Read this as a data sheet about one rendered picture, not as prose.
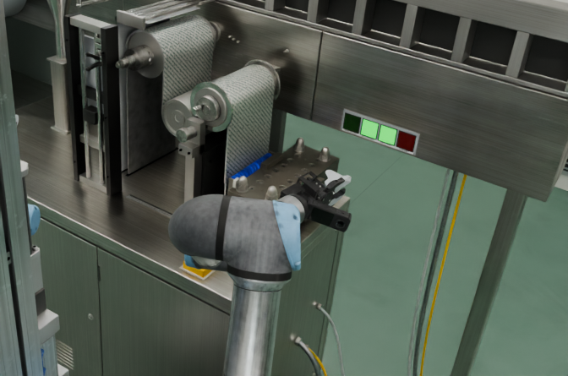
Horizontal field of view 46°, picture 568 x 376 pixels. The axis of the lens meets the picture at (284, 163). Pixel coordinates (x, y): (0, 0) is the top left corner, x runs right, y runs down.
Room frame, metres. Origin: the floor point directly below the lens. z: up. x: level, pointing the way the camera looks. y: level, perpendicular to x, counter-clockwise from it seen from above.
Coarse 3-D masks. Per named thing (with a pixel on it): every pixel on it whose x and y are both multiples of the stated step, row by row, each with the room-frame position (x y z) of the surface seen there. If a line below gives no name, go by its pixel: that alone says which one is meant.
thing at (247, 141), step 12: (264, 108) 1.85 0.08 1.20; (252, 120) 1.79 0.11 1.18; (264, 120) 1.85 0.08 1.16; (228, 132) 1.69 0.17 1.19; (240, 132) 1.74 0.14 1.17; (252, 132) 1.80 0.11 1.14; (264, 132) 1.86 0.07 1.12; (228, 144) 1.69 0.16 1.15; (240, 144) 1.75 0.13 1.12; (252, 144) 1.80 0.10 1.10; (264, 144) 1.87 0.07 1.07; (228, 156) 1.69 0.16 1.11; (240, 156) 1.75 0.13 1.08; (252, 156) 1.81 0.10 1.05; (228, 168) 1.70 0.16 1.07; (240, 168) 1.75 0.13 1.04
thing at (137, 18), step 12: (168, 0) 2.02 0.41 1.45; (180, 0) 2.02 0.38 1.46; (192, 0) 2.06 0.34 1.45; (204, 0) 2.06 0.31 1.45; (120, 12) 1.84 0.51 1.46; (132, 12) 1.87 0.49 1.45; (144, 12) 1.87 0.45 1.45; (156, 12) 1.92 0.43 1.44; (168, 12) 1.91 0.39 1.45; (180, 12) 1.97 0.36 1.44; (132, 24) 1.82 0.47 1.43; (144, 24) 1.80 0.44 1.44
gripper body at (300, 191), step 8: (304, 176) 1.42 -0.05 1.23; (312, 176) 1.43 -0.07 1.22; (296, 184) 1.40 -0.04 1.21; (304, 184) 1.39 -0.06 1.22; (312, 184) 1.40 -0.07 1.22; (320, 184) 1.42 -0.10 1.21; (288, 192) 1.36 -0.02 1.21; (296, 192) 1.37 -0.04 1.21; (304, 192) 1.39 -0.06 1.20; (312, 192) 1.38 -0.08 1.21; (320, 192) 1.38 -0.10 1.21; (304, 200) 1.33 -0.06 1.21; (320, 200) 1.37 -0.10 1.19; (328, 200) 1.40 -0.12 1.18; (304, 208) 1.31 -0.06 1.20; (304, 216) 1.31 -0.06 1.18
